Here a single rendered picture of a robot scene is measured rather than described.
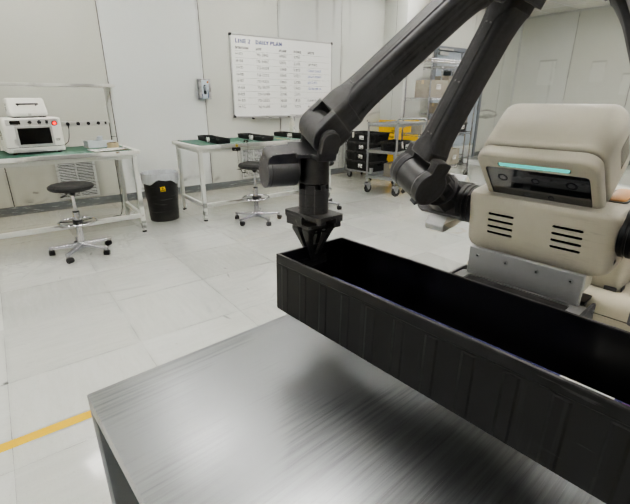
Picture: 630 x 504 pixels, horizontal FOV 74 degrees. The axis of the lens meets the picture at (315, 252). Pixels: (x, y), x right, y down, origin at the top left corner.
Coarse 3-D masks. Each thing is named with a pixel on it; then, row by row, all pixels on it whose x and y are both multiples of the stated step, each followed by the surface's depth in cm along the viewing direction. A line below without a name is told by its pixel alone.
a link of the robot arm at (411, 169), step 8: (408, 160) 88; (416, 160) 87; (424, 160) 88; (400, 168) 88; (408, 168) 87; (416, 168) 85; (424, 168) 85; (400, 176) 88; (408, 176) 86; (416, 176) 84; (448, 176) 88; (400, 184) 89; (408, 184) 86; (408, 192) 87
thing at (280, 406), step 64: (128, 384) 69; (192, 384) 69; (256, 384) 69; (320, 384) 69; (384, 384) 69; (128, 448) 56; (192, 448) 56; (256, 448) 56; (320, 448) 56; (384, 448) 56; (448, 448) 56; (512, 448) 56
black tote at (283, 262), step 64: (320, 256) 84; (384, 256) 79; (320, 320) 70; (384, 320) 59; (448, 320) 71; (512, 320) 62; (576, 320) 55; (448, 384) 53; (512, 384) 46; (576, 384) 41; (576, 448) 42
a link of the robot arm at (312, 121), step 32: (448, 0) 65; (480, 0) 66; (416, 32) 66; (448, 32) 68; (384, 64) 67; (416, 64) 69; (352, 96) 68; (384, 96) 71; (320, 128) 68; (352, 128) 71
